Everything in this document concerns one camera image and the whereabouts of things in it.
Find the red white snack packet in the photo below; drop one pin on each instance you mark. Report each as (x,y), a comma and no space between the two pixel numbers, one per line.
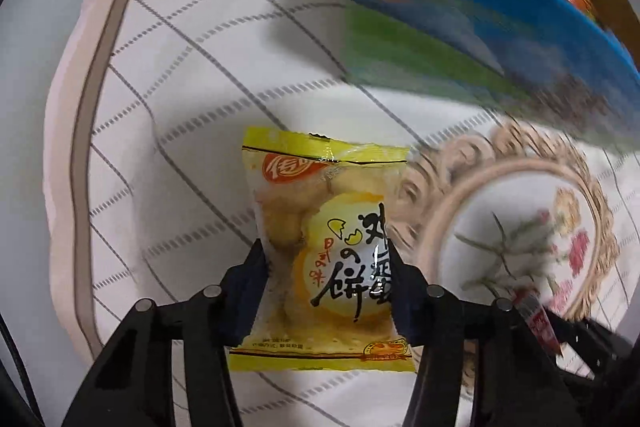
(538,319)

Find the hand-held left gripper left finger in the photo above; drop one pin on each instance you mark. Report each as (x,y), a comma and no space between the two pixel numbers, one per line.
(246,292)

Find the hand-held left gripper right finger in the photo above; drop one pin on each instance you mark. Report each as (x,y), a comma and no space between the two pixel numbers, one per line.
(401,294)

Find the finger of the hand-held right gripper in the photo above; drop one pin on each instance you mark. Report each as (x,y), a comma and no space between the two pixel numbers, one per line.
(585,347)

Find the white floral tablecloth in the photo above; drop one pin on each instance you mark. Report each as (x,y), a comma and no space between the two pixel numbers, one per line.
(200,57)

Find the yellow snack packet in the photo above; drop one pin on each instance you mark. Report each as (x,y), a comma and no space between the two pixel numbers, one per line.
(320,217)

